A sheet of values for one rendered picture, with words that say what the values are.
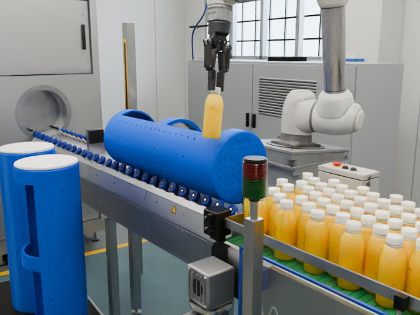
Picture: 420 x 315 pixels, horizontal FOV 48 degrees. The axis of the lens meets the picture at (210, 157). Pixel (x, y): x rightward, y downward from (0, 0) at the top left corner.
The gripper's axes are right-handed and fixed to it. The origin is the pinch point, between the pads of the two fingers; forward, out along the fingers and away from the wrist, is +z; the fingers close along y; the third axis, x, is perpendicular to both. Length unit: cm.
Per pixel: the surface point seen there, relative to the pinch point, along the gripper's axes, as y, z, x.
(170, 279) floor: -98, 117, -119
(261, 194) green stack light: 30, 34, 44
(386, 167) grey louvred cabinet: -218, 34, -21
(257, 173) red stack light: 32, 29, 43
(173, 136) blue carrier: -6.8, 20.2, -27.5
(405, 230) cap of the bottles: 6, 41, 71
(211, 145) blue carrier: -2.9, 22.8, -3.2
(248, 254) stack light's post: 28, 50, 39
